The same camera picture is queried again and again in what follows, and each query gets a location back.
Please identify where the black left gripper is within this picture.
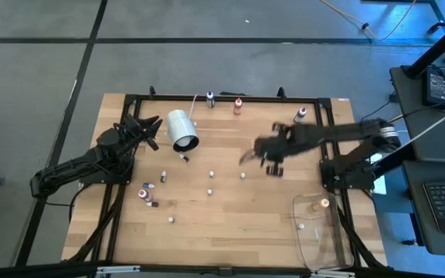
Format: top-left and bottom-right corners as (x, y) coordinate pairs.
(124, 114), (164, 152)

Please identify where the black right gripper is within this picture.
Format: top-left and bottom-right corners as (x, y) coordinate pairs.
(239, 122), (297, 178)

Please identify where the white paper cup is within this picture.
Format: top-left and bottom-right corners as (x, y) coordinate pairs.
(166, 109), (201, 153)

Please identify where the clear plastic container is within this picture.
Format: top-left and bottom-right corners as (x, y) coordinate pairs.
(291, 192), (355, 270)

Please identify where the light blue box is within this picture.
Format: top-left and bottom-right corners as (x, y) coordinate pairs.
(372, 151), (389, 196)

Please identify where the grey slanted rod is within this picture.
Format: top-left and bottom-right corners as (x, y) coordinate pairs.
(396, 100), (445, 151)

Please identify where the black side desk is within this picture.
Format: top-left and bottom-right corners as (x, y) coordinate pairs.
(389, 64), (445, 258)

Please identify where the black power adapter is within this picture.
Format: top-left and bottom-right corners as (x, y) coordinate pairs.
(422, 66), (445, 109)

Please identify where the black stand pole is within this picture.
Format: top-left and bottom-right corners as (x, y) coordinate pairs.
(404, 15), (445, 80)

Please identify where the black aluminium frame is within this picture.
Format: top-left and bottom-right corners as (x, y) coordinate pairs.
(0, 85), (445, 278)

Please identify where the black arm base cable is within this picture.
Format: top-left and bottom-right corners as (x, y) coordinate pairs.
(44, 184), (90, 225)

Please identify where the silver metal bracket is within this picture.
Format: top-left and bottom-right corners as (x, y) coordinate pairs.
(96, 265), (141, 276)
(310, 270), (357, 278)

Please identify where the yellow floor cable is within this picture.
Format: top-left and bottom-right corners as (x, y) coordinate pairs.
(320, 0), (419, 42)

